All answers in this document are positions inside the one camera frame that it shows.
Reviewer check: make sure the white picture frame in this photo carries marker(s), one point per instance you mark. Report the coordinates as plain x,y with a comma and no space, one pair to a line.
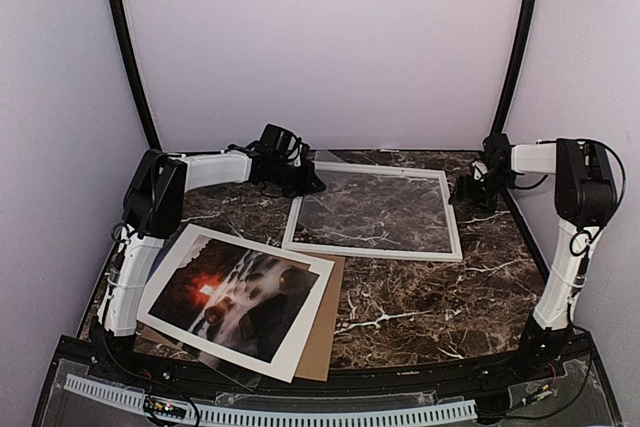
295,227

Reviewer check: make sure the white mat board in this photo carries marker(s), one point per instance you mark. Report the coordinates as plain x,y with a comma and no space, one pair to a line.
165,272

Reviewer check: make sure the right black corner post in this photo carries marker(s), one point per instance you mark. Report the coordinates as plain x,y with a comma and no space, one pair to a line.
513,70

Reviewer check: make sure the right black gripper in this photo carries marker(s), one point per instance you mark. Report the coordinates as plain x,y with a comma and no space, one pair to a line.
464,189

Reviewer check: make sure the dark landscape photo print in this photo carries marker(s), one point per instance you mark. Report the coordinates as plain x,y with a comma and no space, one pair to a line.
235,292

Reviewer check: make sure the black corner post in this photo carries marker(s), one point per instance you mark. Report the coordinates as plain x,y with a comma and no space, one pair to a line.
513,70
128,57

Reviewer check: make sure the small green circuit board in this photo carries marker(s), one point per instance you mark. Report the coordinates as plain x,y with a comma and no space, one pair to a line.
163,409

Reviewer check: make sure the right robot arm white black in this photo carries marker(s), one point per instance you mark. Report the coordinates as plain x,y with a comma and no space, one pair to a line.
585,197

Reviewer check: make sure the white slotted cable duct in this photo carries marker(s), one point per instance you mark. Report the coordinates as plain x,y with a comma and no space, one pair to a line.
131,400

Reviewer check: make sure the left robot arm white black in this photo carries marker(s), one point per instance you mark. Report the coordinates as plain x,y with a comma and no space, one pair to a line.
153,206

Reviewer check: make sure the clear acrylic sheet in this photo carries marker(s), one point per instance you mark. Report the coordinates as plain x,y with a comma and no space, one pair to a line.
375,212

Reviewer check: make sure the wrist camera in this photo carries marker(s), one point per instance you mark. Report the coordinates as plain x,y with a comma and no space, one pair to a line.
478,170
299,152

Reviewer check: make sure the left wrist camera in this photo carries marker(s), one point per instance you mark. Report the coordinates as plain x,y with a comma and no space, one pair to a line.
299,152

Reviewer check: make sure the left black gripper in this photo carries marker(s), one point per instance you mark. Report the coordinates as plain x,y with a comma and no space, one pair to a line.
307,185

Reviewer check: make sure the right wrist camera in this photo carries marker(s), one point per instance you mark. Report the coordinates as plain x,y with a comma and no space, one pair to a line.
478,170

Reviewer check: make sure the left black corner post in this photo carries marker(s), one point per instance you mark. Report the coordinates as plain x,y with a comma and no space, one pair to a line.
128,57

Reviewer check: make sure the brown cardboard backing board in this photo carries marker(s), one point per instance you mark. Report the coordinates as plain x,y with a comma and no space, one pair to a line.
315,359

